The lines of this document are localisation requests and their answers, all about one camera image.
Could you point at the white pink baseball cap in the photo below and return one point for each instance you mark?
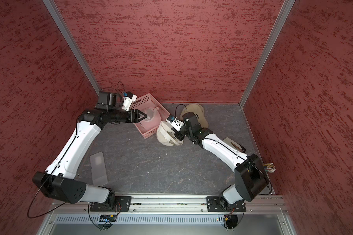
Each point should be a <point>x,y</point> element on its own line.
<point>166,136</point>

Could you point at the clear plastic sheet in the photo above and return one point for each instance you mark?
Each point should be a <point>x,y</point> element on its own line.
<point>98,169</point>

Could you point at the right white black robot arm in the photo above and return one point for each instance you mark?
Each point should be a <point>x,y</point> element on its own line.
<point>249,173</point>

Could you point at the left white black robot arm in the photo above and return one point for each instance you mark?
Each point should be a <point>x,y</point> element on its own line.
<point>58,180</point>

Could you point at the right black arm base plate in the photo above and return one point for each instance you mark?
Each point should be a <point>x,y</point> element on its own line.
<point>226,204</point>

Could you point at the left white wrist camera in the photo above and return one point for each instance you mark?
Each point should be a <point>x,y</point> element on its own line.
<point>129,99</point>

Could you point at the pink plastic basket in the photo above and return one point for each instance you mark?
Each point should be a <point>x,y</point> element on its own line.
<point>146,101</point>

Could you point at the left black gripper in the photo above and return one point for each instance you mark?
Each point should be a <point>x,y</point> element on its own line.
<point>137,114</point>

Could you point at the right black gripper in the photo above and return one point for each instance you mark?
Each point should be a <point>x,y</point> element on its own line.
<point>179,135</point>

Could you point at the grey flat tool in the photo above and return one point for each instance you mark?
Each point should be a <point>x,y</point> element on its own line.
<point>235,145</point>

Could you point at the aluminium front rail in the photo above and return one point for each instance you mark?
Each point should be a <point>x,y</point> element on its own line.
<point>150,203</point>

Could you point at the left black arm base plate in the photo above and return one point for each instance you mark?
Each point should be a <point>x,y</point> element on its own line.
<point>116,204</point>

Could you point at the beige baseball cap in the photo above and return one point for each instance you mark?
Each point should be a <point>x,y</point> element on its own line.
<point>199,111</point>

